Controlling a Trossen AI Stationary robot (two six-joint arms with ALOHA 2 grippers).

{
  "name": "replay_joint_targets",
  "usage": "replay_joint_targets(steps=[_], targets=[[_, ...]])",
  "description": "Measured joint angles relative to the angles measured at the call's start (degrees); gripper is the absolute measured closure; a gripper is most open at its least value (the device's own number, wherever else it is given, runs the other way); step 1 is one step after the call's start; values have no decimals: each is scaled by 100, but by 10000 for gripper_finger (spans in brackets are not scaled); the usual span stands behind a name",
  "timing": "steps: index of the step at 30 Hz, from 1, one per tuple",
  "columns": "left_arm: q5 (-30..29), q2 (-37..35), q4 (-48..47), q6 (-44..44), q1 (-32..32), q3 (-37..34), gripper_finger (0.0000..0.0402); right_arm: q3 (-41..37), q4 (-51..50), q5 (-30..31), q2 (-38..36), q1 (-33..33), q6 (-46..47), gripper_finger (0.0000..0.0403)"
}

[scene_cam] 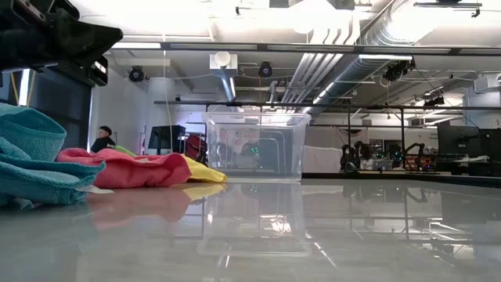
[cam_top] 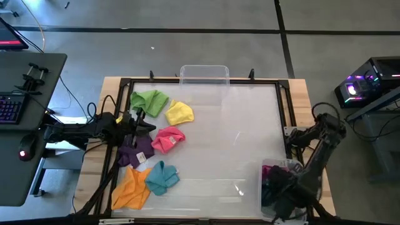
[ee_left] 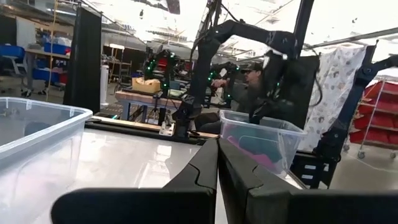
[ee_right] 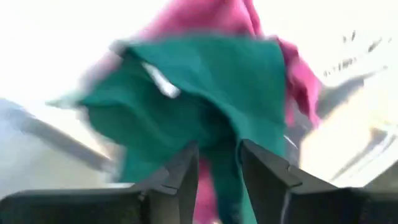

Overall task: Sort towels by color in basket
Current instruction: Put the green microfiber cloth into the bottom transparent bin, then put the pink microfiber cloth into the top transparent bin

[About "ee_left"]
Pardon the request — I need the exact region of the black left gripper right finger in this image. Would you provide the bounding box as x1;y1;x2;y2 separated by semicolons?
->
218;138;398;224

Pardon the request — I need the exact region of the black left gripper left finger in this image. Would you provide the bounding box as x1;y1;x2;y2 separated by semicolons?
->
51;139;219;224

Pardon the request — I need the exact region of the dark green towel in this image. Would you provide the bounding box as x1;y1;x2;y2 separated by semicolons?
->
238;124;282;162

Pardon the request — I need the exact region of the magenta towel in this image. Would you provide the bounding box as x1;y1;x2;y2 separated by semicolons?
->
226;124;280;174

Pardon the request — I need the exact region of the person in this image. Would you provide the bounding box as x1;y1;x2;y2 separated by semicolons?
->
198;62;265;134

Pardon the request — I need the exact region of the large clear plastic bin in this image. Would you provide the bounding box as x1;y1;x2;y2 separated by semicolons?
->
219;109;308;179

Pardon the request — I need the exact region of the white printed cloth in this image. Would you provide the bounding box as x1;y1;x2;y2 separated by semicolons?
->
298;45;368;152

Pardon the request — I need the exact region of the white power strip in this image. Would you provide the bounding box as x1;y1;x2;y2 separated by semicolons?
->
159;121;175;137

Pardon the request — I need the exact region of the white table mat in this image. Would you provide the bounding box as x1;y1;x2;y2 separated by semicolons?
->
30;128;305;224

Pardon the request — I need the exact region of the wooden table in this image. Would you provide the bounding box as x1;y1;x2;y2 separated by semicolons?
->
93;116;218;139

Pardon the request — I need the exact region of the red shelf cart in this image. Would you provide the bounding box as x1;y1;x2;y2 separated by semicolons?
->
343;76;398;160

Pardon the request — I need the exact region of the wooden workbench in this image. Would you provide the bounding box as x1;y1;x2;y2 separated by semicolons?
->
114;90;187;124

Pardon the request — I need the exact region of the tan cardboard box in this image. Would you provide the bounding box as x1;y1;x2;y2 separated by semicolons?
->
131;77;162;94

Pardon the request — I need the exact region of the white cylinder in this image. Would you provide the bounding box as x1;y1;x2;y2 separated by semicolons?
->
99;64;110;106

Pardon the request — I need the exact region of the small clear plastic bin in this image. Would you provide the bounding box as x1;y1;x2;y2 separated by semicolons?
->
0;96;93;224

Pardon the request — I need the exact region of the black partition panel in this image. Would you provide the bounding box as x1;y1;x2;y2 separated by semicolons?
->
63;6;103;114

